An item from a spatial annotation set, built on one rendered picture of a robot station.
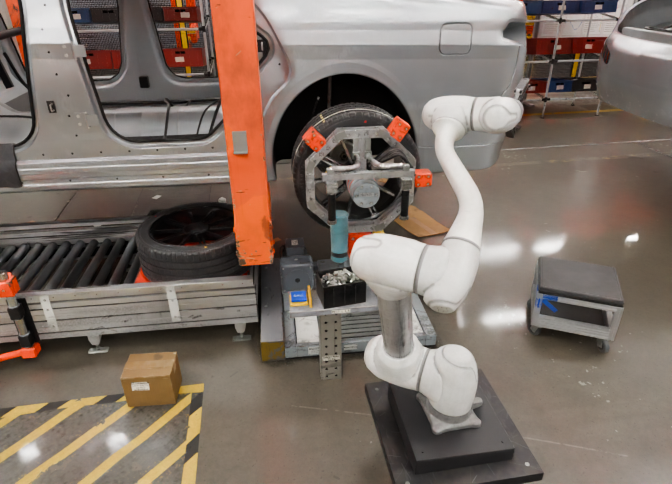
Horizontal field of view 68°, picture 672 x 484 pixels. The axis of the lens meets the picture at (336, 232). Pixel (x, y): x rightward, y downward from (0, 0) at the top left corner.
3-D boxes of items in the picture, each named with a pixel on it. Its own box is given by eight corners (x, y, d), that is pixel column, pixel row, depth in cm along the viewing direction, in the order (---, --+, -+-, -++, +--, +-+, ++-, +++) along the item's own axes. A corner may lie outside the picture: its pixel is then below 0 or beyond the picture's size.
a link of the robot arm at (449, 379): (467, 424, 169) (479, 376, 158) (415, 405, 175) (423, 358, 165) (476, 391, 182) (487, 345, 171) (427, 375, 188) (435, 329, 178)
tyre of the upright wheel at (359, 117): (345, 237, 295) (433, 163, 280) (351, 257, 274) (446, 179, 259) (265, 160, 267) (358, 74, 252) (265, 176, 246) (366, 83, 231)
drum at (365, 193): (372, 191, 255) (373, 165, 249) (380, 208, 236) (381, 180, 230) (345, 192, 254) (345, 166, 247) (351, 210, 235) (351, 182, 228)
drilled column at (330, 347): (339, 364, 254) (338, 296, 235) (341, 378, 246) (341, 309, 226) (319, 366, 253) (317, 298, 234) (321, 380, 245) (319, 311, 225)
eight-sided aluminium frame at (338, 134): (408, 224, 267) (415, 123, 241) (411, 229, 261) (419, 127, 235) (306, 230, 261) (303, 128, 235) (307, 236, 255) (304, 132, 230)
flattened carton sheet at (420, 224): (411, 204, 426) (411, 201, 425) (450, 231, 382) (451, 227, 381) (380, 211, 415) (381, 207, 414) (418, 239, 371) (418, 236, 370)
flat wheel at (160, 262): (241, 226, 333) (238, 193, 322) (271, 274, 280) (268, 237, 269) (137, 246, 309) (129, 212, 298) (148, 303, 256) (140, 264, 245)
